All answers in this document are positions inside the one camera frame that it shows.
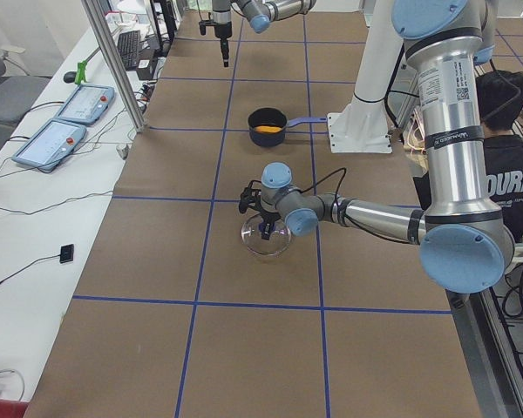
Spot teach pendant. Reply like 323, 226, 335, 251
55, 84, 115, 126
12, 118, 87, 172

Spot small black square pad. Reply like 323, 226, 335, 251
59, 244, 75, 264

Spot white camera stand post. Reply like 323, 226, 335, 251
328, 0, 404, 154

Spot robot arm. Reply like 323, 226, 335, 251
199, 0, 316, 67
260, 1, 514, 293

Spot yellow toy corn cob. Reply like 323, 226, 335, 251
254, 125, 282, 134

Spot far teach pendant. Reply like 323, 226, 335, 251
55, 84, 115, 126

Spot aluminium frame post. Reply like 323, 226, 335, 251
81, 0, 146, 132

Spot seated person black shirt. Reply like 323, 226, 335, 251
412, 70, 523, 243

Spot black computer mouse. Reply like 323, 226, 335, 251
63, 71, 77, 84

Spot near teach pendant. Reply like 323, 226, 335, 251
12, 118, 87, 172

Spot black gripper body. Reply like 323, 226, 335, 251
214, 22, 231, 39
260, 209, 281, 226

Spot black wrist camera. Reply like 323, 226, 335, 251
199, 19, 214, 36
238, 185, 262, 214

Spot black keyboard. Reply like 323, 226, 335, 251
117, 30, 141, 71

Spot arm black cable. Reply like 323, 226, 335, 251
252, 167, 424, 245

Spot grey office chair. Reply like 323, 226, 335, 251
0, 55, 51, 130

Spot green clamp tool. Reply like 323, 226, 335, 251
74, 60, 88, 84

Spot dark blue saucepan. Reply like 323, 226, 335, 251
248, 107, 328, 147

